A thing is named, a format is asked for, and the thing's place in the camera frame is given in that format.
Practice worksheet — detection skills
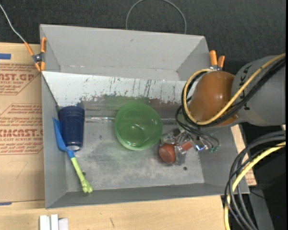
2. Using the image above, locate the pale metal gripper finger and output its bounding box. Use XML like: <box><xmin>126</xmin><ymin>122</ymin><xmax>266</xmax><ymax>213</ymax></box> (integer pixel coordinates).
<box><xmin>161</xmin><ymin>134</ymin><xmax>178</xmax><ymax>145</ymax></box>
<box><xmin>174</xmin><ymin>148</ymin><xmax>187</xmax><ymax>166</ymax></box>

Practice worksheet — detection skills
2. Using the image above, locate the red-brown round toy food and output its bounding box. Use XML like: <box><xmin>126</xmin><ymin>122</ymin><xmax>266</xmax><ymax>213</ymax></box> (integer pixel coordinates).
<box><xmin>158</xmin><ymin>143</ymin><xmax>176</xmax><ymax>164</ymax></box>

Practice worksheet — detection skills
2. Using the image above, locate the clear green plastic bowl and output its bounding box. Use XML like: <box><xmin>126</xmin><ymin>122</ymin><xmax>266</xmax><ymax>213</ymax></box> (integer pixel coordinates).
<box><xmin>114</xmin><ymin>102</ymin><xmax>163</xmax><ymax>151</ymax></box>

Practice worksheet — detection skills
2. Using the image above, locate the grey metal bin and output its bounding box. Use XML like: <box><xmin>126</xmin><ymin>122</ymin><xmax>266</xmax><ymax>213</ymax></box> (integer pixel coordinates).
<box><xmin>39</xmin><ymin>24</ymin><xmax>251</xmax><ymax>209</ymax></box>

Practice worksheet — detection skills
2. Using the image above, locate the dark blue plastic cup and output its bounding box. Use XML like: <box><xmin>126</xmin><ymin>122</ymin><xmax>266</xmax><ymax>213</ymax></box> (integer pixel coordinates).
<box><xmin>59</xmin><ymin>105</ymin><xmax>85</xmax><ymax>152</ymax></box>

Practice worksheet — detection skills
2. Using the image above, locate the blue and green toy spatula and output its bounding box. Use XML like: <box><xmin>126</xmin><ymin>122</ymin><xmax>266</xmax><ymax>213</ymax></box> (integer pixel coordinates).
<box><xmin>52</xmin><ymin>117</ymin><xmax>94</xmax><ymax>194</ymax></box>

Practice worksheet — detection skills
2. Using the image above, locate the brown cardboard board red print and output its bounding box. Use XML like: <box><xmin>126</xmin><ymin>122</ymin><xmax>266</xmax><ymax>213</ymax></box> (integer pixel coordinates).
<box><xmin>0</xmin><ymin>41</ymin><xmax>258</xmax><ymax>204</ymax></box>

